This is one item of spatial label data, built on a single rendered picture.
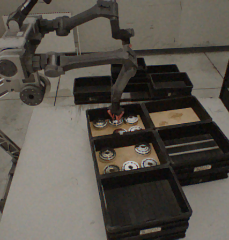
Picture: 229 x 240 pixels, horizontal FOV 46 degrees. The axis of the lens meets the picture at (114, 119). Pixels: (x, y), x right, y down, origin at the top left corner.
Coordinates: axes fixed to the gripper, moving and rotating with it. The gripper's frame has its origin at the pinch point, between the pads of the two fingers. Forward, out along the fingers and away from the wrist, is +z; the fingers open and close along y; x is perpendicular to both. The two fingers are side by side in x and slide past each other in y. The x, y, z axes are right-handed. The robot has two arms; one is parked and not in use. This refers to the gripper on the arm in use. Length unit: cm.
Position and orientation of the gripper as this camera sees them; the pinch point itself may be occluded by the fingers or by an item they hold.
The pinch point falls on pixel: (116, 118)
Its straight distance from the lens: 186.4
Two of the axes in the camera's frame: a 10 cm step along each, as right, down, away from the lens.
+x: -6.6, 4.9, -5.7
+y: -7.5, -4.1, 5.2
